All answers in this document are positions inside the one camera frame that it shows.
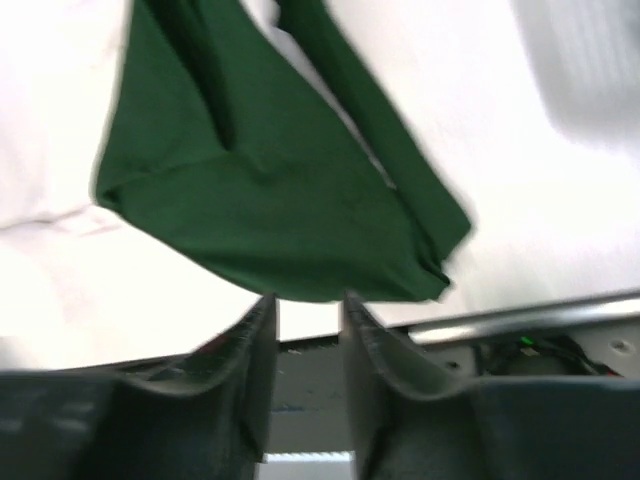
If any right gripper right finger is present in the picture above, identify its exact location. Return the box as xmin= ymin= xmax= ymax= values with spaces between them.
xmin=342 ymin=292 xmax=639 ymax=479

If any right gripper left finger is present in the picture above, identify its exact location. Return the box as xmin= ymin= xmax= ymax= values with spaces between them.
xmin=1 ymin=296 xmax=278 ymax=480

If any white and green t shirt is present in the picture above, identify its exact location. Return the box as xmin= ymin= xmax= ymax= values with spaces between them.
xmin=0 ymin=0 xmax=476 ymax=306

